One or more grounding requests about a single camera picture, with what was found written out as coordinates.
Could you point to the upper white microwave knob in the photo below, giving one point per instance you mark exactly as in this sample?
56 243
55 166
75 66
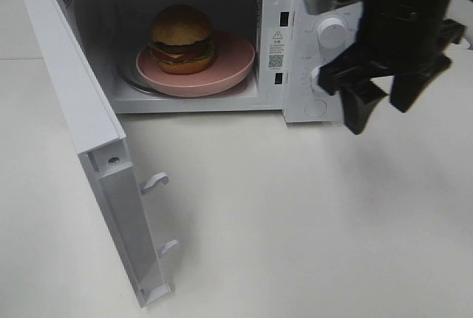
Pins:
331 33

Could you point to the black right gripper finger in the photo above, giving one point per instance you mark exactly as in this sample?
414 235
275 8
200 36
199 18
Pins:
350 74
407 88

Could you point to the lower white microwave knob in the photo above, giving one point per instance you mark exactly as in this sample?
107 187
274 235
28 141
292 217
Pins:
314 80

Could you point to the white microwave oven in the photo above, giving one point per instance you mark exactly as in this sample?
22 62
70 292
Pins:
283 35

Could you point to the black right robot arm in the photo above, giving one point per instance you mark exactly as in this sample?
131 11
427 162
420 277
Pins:
397 53

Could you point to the white microwave knob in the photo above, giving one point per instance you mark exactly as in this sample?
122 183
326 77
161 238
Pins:
314 80
331 33

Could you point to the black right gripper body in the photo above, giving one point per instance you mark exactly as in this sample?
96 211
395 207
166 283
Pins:
407 35

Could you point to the pink round plate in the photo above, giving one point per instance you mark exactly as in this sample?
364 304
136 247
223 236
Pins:
233 63

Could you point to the white microwave door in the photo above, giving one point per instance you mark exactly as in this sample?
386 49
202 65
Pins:
101 146

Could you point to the burger with sesame bun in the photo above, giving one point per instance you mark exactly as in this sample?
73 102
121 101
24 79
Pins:
181 40

